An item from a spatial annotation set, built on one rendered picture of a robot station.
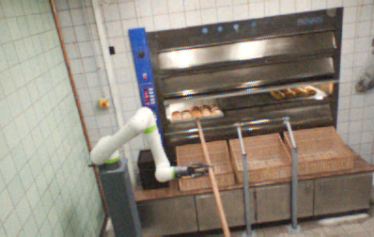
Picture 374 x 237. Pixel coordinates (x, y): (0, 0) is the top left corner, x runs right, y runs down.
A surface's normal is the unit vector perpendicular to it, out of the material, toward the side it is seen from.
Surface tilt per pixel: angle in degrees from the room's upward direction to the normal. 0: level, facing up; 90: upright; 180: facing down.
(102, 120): 90
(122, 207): 90
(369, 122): 90
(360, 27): 90
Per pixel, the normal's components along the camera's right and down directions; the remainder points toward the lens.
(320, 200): 0.04, 0.36
